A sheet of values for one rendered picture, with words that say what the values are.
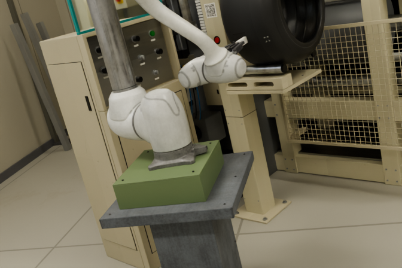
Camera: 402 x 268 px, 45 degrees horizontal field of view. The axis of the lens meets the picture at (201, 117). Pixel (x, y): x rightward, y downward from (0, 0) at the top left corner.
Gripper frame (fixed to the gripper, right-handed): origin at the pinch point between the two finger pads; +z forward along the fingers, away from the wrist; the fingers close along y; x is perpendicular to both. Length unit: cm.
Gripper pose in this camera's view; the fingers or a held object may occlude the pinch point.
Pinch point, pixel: (241, 42)
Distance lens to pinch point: 223.3
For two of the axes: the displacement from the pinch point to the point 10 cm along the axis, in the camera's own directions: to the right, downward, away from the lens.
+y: -7.2, -0.3, 6.9
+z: 6.2, -4.7, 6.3
